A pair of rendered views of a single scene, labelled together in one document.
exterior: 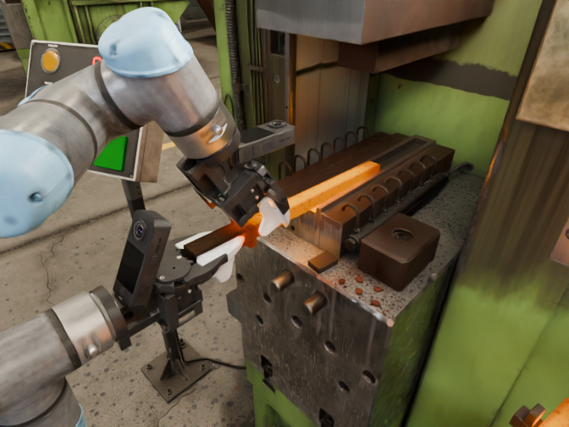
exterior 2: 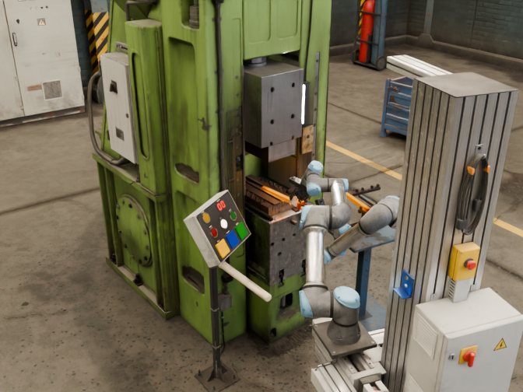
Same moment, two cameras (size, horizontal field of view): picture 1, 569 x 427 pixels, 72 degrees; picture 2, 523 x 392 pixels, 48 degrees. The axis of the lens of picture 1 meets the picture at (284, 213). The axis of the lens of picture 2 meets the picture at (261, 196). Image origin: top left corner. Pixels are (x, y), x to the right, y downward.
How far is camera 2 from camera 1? 3.36 m
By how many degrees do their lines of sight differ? 71
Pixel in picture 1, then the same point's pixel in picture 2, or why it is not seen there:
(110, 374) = not seen: outside the picture
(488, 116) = (249, 160)
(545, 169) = (306, 160)
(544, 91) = (305, 147)
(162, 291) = not seen: hidden behind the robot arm
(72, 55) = (210, 210)
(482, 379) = not seen: hidden behind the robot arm
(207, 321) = (181, 365)
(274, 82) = (237, 180)
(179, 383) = (228, 374)
